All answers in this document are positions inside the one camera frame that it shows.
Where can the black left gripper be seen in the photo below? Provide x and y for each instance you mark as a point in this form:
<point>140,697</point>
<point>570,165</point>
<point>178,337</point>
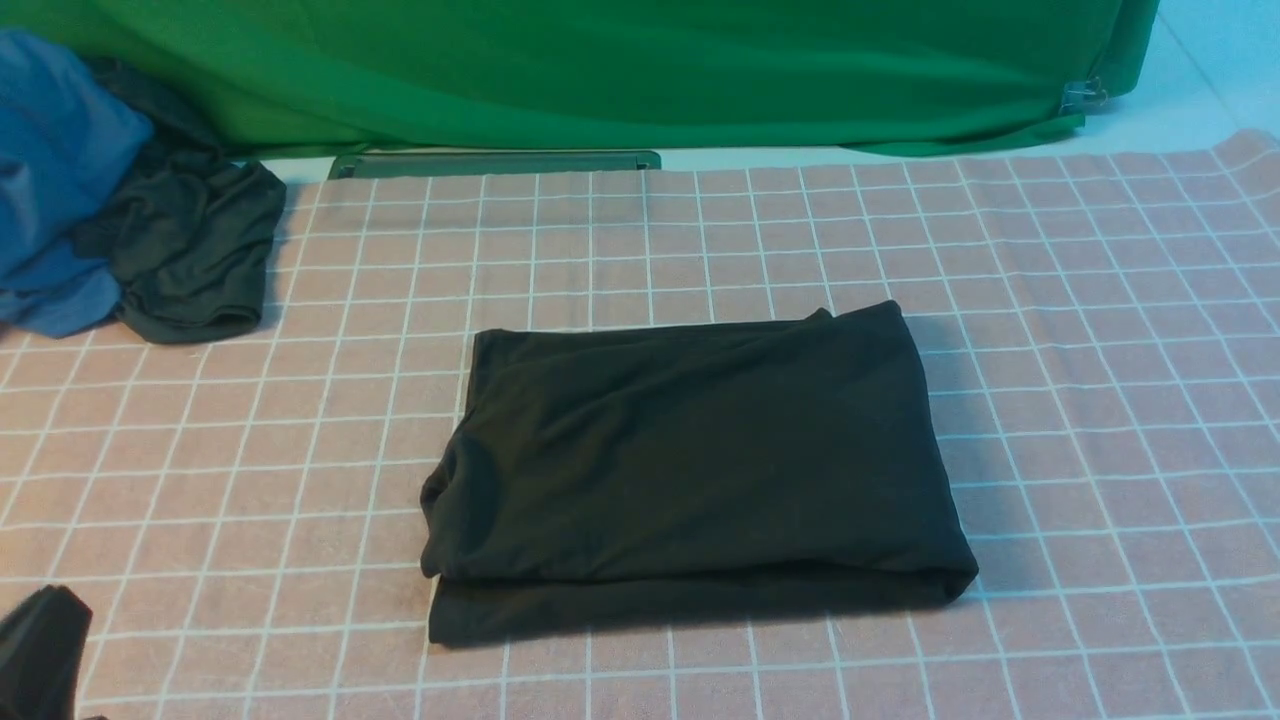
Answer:
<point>42,647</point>

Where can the pink checkered tablecloth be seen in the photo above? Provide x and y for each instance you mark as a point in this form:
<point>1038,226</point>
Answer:
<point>1100,337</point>

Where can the metal binder clip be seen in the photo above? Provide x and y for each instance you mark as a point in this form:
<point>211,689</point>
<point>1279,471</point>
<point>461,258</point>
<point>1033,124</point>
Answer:
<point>1079,97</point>

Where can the blue garment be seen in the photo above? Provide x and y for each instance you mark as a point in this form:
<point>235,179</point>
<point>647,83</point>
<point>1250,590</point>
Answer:
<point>66,144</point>

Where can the green backdrop cloth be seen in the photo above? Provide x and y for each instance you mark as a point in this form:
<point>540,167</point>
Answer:
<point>907,79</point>

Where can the dark gray crumpled garment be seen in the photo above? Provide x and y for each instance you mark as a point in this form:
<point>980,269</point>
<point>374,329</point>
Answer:
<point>188,233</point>

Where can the gray long-sleeve top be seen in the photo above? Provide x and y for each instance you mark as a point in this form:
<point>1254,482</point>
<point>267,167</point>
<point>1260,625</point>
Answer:
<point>691,474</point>

